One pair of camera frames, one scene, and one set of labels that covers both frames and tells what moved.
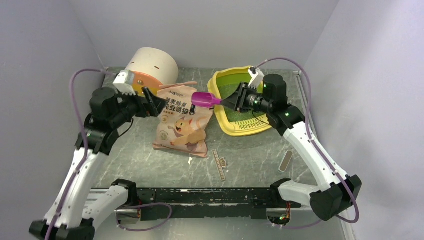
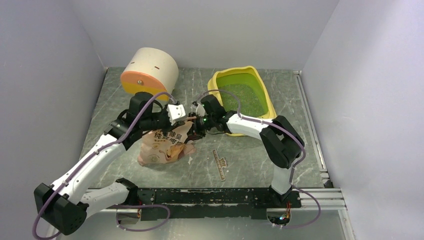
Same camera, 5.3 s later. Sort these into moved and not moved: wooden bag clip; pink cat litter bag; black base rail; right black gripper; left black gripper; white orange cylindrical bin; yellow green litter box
Moved: right black gripper; left black gripper; pink cat litter bag
Not moved: yellow green litter box; black base rail; white orange cylindrical bin; wooden bag clip
